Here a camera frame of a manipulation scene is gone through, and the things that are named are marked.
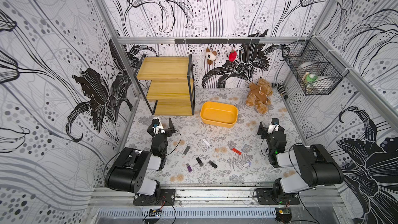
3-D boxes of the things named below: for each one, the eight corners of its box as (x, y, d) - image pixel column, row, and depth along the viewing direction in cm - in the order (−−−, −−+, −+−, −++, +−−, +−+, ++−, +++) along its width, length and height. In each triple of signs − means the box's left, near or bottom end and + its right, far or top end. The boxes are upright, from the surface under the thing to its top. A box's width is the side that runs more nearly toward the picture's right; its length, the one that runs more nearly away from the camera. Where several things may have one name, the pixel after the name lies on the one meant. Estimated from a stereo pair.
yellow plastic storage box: (200, 129, 99) (200, 124, 95) (200, 106, 112) (200, 101, 107) (238, 129, 99) (240, 124, 94) (234, 106, 111) (236, 100, 106)
